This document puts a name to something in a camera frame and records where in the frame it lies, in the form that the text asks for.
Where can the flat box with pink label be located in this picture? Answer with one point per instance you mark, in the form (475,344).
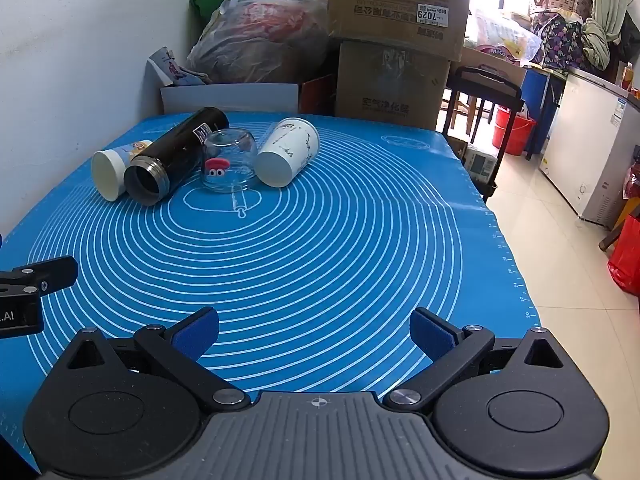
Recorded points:
(492,63)

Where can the white chest freezer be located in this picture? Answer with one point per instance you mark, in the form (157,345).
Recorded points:
(585,150)

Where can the orange bottle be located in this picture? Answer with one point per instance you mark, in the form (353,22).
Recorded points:
(626,76)

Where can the blue silicone baking mat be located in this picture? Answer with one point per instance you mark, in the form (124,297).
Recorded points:
(310,260)

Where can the translucent plastic bag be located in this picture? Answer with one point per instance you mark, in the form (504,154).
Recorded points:
(260,35)

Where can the light curtain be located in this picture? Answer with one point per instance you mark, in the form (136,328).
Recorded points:
(612,5)

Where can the white paper cup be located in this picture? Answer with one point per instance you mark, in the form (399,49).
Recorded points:
(291,144)

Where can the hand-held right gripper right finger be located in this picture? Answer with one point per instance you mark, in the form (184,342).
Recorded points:
(429,334)

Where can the white cardboard box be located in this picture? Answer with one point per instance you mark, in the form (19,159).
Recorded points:
(225,98)

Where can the red bucket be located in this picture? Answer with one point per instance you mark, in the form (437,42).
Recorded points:
(512,132)

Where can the printed paper bag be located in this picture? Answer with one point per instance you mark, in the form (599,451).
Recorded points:
(167,67)

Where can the pale green cloth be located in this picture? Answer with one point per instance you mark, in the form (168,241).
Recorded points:
(596,42)

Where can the taped brown cardboard box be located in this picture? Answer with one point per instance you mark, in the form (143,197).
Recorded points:
(390,85)

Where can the labelled brown cardboard box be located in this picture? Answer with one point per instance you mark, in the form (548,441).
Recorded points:
(390,10)

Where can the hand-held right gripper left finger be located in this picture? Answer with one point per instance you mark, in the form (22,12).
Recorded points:
(197,334)

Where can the black thermos bottle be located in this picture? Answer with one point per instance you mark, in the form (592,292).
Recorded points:
(186,141)

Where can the red carton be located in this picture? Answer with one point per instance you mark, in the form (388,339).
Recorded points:
(318,96)

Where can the purple patterned bag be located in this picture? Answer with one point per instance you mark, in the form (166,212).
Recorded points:
(557,42)

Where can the white appliance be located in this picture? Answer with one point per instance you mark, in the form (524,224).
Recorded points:
(481,162)

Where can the white yellow plastic bag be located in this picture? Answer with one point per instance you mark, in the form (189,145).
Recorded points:
(500,35)

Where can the wooden chair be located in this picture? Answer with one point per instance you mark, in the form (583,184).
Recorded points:
(462,110)

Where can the yellow stool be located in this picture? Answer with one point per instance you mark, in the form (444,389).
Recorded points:
(617,225)

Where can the black chair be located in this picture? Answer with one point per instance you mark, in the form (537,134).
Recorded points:
(487,78)

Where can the red plastic bag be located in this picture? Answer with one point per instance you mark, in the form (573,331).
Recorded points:
(627,260)

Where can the clear glass cup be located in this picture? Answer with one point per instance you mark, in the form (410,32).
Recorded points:
(231,149)

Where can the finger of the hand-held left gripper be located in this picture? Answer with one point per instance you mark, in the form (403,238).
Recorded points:
(52,271)

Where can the blue barrel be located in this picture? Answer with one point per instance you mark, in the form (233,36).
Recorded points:
(541,105)

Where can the cartoon print paper cup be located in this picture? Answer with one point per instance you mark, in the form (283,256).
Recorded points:
(111,171)

